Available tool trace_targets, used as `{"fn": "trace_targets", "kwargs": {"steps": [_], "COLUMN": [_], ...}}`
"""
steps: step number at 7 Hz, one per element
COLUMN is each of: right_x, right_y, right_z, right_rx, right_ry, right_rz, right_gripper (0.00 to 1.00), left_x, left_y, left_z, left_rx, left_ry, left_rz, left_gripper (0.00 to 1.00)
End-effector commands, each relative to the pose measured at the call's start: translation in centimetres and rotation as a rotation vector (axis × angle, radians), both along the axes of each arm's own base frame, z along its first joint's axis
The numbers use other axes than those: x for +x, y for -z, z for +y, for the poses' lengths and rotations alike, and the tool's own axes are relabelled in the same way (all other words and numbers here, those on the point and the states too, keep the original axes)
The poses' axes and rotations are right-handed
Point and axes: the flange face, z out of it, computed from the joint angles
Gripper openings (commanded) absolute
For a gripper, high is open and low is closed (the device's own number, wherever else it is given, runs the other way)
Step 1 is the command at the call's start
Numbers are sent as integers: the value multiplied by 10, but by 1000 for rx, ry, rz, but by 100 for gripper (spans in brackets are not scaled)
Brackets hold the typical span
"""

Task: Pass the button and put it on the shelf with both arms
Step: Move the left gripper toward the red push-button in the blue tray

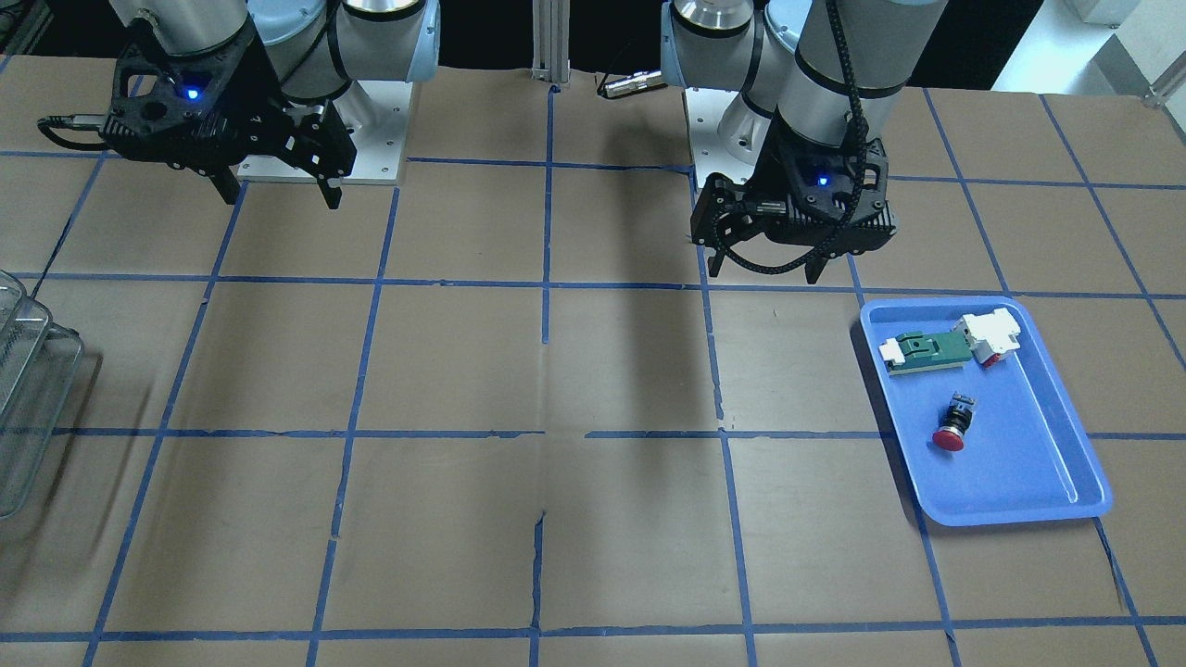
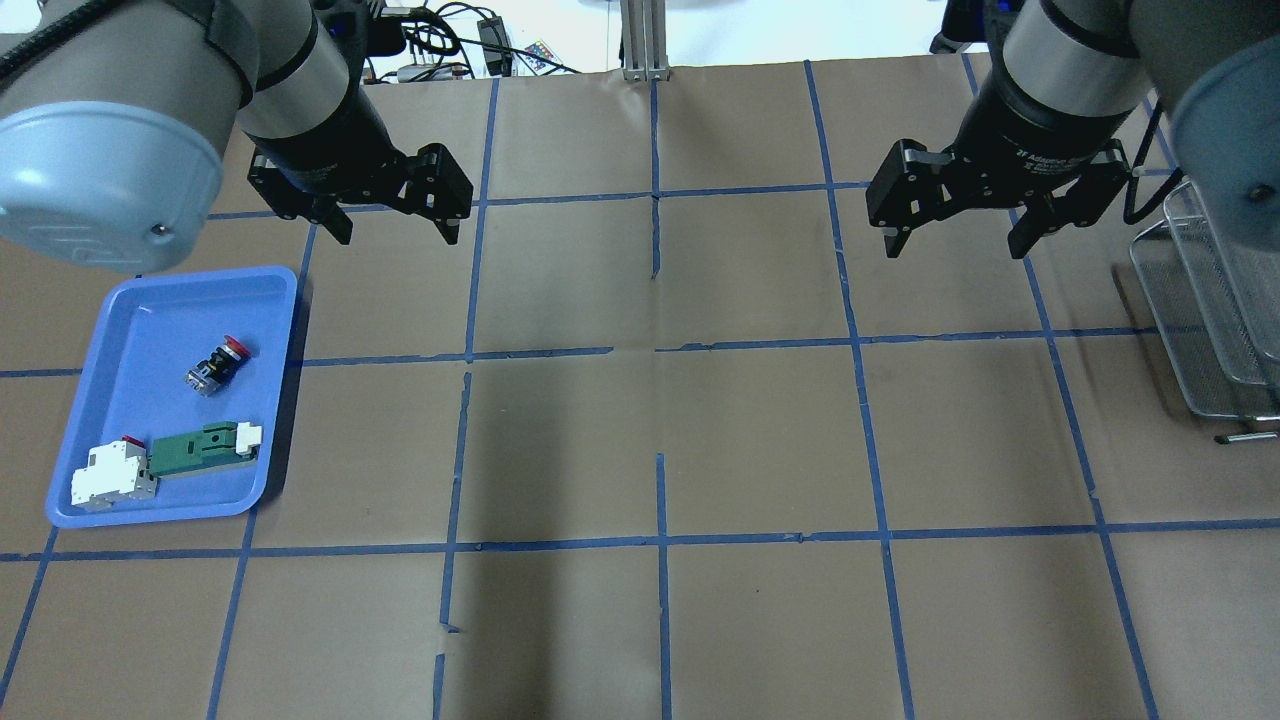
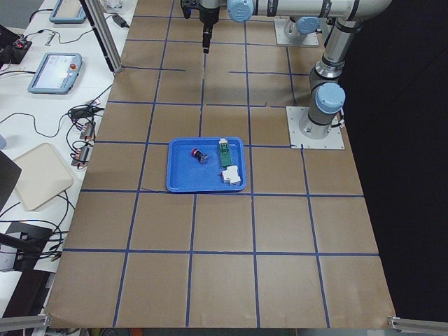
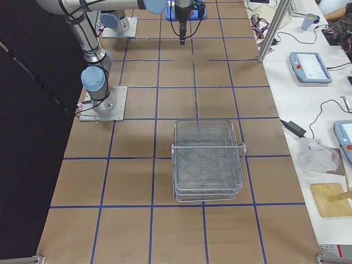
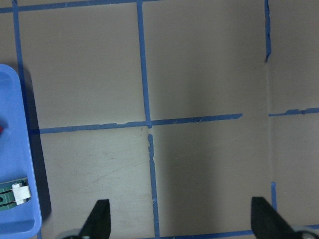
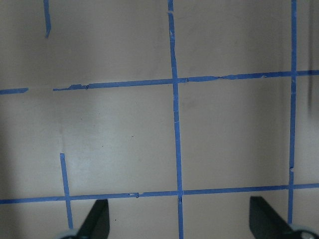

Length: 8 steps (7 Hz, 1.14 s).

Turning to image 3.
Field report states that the near teach pendant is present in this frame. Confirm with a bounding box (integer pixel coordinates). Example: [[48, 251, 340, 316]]
[[28, 52, 83, 95]]

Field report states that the aluminium frame post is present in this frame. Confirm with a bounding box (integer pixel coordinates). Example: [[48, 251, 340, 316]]
[[80, 0, 123, 74]]

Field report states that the white plastic terminal block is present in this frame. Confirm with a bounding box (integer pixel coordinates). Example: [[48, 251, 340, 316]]
[[220, 165, 242, 186]]

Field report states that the blue plastic tray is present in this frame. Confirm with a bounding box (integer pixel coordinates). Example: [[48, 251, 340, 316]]
[[166, 136, 247, 193]]

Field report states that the far teach pendant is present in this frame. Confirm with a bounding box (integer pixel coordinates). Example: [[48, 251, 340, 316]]
[[49, 0, 86, 24]]

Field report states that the red emergency stop button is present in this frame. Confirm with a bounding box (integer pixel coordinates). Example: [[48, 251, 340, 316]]
[[191, 148, 209, 165]]

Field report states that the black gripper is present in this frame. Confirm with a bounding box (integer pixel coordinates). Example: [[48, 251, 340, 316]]
[[198, 0, 220, 54]]

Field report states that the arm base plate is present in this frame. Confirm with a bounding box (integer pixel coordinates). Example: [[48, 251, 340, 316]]
[[286, 106, 345, 150], [274, 16, 320, 48]]

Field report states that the teach pendant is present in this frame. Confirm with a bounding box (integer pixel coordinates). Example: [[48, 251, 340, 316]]
[[49, 0, 86, 24], [28, 52, 83, 95]]

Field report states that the green circuit board module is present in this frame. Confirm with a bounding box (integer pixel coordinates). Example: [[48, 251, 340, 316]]
[[218, 138, 232, 168]]

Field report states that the black box on desk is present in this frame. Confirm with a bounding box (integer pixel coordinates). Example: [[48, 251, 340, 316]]
[[1, 221, 53, 272]]

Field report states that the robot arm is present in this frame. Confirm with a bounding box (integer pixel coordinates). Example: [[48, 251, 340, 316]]
[[181, 1, 359, 54], [285, 1, 391, 140]]

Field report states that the black power adapter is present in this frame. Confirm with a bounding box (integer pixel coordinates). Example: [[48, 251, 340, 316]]
[[112, 14, 130, 28]]

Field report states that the black laptop corner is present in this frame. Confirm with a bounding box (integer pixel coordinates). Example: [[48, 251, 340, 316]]
[[0, 151, 22, 209]]

